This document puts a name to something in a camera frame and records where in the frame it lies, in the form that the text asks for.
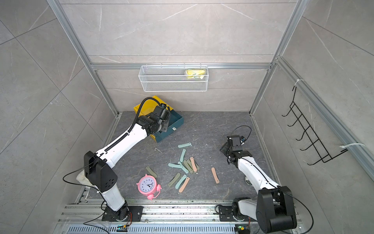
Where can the pink knife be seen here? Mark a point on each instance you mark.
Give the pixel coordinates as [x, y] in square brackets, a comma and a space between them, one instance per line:
[193, 164]
[183, 186]
[216, 179]

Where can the white plush teddy bear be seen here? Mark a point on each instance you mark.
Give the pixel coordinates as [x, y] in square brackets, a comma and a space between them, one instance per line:
[81, 178]

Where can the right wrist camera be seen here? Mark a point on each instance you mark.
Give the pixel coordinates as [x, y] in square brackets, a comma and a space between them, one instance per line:
[236, 140]

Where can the yellow sponge in basket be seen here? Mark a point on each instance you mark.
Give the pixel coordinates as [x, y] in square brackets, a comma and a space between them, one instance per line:
[195, 73]

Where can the mint knife upper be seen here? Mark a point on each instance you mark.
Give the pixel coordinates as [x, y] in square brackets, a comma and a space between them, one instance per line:
[184, 145]

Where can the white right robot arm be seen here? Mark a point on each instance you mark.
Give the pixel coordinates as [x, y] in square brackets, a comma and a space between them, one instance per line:
[274, 208]

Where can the mint knife diagonal centre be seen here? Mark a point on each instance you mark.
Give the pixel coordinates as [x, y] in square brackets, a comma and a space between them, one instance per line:
[183, 168]

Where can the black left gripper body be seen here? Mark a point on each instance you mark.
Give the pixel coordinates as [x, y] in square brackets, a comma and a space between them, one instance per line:
[163, 121]

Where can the mint knife vertical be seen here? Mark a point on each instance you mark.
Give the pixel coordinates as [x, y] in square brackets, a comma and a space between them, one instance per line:
[182, 155]

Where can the black wall hook rack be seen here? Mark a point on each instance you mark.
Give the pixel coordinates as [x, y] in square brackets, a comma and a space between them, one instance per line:
[309, 133]

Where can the white wire mesh basket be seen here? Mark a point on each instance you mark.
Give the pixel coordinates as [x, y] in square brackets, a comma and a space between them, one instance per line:
[171, 78]

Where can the teal top drawer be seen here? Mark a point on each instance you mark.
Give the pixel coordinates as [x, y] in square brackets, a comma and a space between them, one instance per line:
[175, 122]

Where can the olive knife left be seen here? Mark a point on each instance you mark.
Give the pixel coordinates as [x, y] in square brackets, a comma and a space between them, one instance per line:
[151, 172]

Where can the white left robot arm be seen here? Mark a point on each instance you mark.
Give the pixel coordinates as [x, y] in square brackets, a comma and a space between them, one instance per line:
[98, 171]

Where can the yellow drawer cabinet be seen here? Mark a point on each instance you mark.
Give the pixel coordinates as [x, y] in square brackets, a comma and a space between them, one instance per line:
[148, 107]

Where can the pink alarm clock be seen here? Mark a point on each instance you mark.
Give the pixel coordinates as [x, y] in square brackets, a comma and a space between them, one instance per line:
[149, 187]

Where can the mint knife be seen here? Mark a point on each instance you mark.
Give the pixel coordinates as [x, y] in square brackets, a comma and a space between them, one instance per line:
[180, 181]
[184, 145]

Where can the mint knife lower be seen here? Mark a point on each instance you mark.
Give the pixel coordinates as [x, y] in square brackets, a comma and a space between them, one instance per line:
[180, 181]

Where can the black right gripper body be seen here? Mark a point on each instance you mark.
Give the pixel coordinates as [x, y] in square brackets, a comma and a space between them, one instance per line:
[225, 150]

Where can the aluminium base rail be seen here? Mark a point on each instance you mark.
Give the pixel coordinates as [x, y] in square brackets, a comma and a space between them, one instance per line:
[156, 217]

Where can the olive knife lower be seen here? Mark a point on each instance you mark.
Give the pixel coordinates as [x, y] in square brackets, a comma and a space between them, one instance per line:
[174, 179]

